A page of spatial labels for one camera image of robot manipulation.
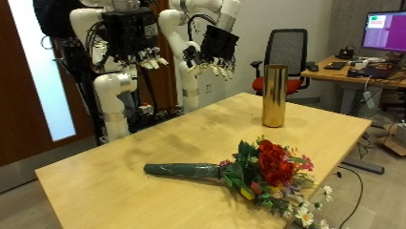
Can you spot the gold cylindrical vase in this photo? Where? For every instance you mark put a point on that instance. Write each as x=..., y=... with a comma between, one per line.
x=275, y=95

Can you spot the black keyboard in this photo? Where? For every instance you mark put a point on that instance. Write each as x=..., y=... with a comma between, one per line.
x=336, y=65

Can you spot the black mesh red-seat office chair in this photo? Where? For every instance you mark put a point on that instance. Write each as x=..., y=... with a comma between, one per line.
x=287, y=47

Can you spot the white power adapter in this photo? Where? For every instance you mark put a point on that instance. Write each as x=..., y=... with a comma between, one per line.
x=369, y=99

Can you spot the dark laptop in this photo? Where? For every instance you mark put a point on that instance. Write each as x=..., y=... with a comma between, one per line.
x=379, y=71

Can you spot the cardboard box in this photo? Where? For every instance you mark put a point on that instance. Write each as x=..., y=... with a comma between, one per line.
x=396, y=143

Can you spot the black computer mouse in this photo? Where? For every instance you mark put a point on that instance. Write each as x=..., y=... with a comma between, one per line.
x=313, y=67

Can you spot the grey table foot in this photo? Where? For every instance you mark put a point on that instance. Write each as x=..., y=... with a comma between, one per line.
x=364, y=165

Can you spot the computer monitor purple screen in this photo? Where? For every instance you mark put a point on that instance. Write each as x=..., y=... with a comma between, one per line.
x=387, y=31

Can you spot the black desk phone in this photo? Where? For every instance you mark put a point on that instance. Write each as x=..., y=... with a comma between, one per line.
x=347, y=54

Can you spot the wooden office desk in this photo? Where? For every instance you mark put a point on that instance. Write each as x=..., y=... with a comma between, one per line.
x=325, y=74

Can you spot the black jacket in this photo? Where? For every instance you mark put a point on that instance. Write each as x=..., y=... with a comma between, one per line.
x=52, y=16

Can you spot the white wall outlet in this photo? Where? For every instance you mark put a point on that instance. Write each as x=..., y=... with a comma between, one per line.
x=208, y=87

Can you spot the black robot stand column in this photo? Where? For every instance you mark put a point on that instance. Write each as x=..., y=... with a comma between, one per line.
x=78, y=60

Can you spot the red emergency stop button box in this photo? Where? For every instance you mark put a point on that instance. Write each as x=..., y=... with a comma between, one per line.
x=146, y=108

